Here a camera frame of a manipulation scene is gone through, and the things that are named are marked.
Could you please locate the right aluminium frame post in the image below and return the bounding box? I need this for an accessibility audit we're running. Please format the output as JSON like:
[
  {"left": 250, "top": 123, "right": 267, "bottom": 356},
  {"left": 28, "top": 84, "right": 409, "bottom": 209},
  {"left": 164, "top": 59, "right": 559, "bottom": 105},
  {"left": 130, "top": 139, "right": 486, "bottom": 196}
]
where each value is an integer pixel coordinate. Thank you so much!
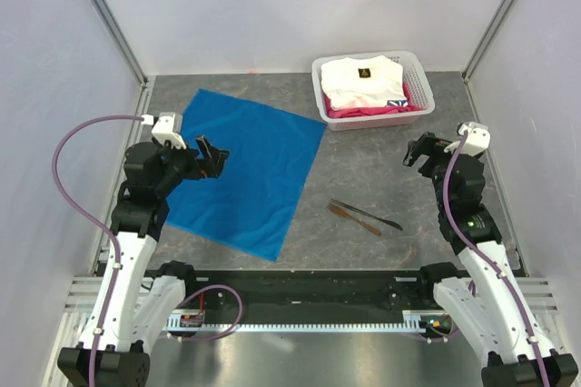
[{"left": 461, "top": 0, "right": 517, "bottom": 84}]

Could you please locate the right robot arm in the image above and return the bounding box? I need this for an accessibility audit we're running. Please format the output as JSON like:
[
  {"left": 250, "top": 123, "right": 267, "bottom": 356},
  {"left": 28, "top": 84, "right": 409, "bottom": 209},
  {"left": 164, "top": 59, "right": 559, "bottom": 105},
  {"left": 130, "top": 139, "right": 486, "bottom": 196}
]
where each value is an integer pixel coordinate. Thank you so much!
[{"left": 403, "top": 123, "right": 579, "bottom": 386}]

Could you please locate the white folded shirt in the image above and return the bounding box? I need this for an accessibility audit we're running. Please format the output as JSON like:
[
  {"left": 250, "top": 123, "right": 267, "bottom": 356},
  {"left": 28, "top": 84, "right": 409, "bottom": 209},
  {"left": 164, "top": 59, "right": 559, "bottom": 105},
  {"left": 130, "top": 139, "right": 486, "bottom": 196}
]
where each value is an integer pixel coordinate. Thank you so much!
[{"left": 320, "top": 55, "right": 409, "bottom": 111}]

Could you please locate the wooden fork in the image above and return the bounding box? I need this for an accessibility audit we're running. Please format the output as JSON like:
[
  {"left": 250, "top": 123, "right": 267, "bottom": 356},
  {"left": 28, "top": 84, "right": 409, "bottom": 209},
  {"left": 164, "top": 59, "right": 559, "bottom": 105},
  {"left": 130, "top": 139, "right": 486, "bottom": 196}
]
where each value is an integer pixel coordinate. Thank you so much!
[{"left": 327, "top": 203, "right": 382, "bottom": 236}]

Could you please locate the purple cable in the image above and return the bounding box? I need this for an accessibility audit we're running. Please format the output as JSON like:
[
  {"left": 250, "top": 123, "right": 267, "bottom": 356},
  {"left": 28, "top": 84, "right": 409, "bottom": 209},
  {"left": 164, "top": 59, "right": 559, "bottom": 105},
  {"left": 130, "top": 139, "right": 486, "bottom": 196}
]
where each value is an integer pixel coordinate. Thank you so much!
[
  {"left": 442, "top": 134, "right": 553, "bottom": 387},
  {"left": 51, "top": 114, "right": 145, "bottom": 387}
]

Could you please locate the white plastic basket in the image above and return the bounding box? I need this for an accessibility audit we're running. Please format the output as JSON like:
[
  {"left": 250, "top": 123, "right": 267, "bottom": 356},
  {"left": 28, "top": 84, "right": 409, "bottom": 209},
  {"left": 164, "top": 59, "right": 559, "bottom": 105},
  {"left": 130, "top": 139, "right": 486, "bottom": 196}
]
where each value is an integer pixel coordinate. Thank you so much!
[{"left": 311, "top": 50, "right": 436, "bottom": 132}]

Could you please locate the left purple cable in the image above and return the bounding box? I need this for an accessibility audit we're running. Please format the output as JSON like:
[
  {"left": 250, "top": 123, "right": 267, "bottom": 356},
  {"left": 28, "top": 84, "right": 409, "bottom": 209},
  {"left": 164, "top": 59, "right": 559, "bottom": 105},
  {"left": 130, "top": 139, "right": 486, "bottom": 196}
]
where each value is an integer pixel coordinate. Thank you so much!
[{"left": 51, "top": 114, "right": 145, "bottom": 387}]

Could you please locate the aluminium frame post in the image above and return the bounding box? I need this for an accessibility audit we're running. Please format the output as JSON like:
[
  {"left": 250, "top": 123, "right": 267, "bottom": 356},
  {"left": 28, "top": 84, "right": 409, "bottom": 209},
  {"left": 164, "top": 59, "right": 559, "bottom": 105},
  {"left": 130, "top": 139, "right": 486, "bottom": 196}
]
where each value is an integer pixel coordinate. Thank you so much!
[
  {"left": 461, "top": 0, "right": 517, "bottom": 84},
  {"left": 90, "top": 0, "right": 148, "bottom": 88}
]

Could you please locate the blue cloth napkin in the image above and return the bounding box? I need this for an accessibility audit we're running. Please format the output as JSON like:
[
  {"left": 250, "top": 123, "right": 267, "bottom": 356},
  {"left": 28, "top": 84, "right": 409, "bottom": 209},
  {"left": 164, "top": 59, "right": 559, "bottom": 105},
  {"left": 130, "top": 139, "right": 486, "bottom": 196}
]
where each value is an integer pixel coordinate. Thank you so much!
[{"left": 167, "top": 90, "right": 326, "bottom": 261}]

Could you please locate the pink folded cloth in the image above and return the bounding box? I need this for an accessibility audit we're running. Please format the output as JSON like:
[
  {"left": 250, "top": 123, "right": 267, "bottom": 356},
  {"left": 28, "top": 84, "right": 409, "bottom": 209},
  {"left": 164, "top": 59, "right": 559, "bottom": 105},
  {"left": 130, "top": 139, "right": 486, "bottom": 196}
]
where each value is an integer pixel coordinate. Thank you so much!
[{"left": 323, "top": 83, "right": 424, "bottom": 119}]

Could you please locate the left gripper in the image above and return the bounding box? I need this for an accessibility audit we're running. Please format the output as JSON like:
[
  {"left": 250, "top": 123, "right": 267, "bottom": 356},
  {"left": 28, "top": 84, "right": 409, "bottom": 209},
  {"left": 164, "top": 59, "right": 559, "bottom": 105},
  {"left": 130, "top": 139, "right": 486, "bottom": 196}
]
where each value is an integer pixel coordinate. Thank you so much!
[{"left": 153, "top": 134, "right": 228, "bottom": 196}]

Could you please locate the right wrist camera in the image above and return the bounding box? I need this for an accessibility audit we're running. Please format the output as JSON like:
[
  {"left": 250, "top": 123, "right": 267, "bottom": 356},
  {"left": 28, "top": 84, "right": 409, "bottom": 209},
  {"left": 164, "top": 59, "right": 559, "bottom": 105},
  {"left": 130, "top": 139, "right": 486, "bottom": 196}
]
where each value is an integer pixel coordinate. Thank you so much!
[{"left": 444, "top": 122, "right": 491, "bottom": 156}]

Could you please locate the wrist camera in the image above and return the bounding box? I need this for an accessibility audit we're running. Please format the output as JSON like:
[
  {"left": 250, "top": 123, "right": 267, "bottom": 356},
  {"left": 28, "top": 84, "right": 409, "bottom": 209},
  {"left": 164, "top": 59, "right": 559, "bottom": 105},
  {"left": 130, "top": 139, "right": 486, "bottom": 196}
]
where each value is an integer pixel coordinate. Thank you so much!
[
  {"left": 152, "top": 112, "right": 187, "bottom": 150},
  {"left": 444, "top": 122, "right": 491, "bottom": 156}
]

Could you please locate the left aluminium frame post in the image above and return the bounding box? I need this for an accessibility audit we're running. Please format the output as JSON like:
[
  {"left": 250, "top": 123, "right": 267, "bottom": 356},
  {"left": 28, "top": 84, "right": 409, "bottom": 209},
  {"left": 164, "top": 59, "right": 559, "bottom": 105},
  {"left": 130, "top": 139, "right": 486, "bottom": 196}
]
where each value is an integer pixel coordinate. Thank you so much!
[{"left": 90, "top": 0, "right": 148, "bottom": 88}]

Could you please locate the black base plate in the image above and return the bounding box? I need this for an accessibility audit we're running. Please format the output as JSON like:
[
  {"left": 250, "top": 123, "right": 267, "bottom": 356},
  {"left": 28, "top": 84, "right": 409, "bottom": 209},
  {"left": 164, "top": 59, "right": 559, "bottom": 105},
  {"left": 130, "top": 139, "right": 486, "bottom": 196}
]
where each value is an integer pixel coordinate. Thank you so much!
[{"left": 182, "top": 263, "right": 468, "bottom": 312}]

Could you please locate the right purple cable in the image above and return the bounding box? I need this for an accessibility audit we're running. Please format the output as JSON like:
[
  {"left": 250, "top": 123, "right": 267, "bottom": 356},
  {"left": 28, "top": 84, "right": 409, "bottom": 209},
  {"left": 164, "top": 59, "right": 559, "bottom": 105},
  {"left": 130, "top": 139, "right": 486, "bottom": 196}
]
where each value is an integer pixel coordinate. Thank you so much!
[{"left": 442, "top": 134, "right": 553, "bottom": 387}]

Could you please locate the slotted cable duct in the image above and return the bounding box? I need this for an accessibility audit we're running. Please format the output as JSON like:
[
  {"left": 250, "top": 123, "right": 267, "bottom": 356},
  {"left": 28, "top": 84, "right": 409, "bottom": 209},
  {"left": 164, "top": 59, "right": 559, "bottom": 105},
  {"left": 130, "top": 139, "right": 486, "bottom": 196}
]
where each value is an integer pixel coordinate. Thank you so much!
[{"left": 163, "top": 311, "right": 452, "bottom": 334}]

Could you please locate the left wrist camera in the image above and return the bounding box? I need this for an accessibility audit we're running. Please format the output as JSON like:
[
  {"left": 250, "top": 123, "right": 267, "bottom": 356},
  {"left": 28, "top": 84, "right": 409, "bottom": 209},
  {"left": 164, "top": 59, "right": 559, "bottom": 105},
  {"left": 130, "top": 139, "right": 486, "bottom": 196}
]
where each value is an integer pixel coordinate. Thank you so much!
[{"left": 152, "top": 112, "right": 187, "bottom": 150}]

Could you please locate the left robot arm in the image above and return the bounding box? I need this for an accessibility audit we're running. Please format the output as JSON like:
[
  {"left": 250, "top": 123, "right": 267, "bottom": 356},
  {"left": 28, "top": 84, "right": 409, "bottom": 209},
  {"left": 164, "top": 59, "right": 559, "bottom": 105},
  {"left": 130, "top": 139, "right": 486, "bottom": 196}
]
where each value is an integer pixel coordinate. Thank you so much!
[{"left": 57, "top": 135, "right": 230, "bottom": 386}]

